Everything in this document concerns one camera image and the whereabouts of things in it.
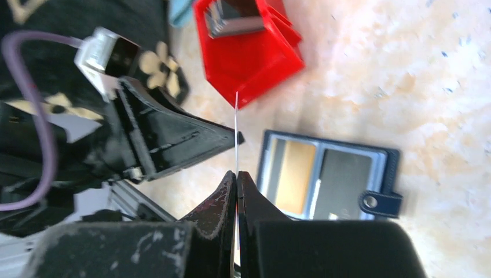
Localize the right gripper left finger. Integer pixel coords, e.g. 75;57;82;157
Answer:
21;171;237;277

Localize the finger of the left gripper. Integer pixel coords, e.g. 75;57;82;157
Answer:
113;76;245;181

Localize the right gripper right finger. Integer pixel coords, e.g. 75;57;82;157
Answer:
237;171;426;277

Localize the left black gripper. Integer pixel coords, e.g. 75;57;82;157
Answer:
1;100;145;237

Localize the navy leather card holder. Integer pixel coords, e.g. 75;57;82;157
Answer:
257;130;402;220

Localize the gold credit card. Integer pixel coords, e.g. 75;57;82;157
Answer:
264;138;317;218

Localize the red plastic bin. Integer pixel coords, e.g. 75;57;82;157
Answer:
194;1;305;109

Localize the cards stack in bin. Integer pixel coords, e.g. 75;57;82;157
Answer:
204;0;265;39

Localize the black floral fleece blanket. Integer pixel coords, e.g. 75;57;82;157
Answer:
0;0;190;127

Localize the light blue cloth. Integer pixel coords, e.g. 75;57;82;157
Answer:
168;0;195;28

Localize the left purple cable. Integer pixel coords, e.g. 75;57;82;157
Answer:
0;30;85;213

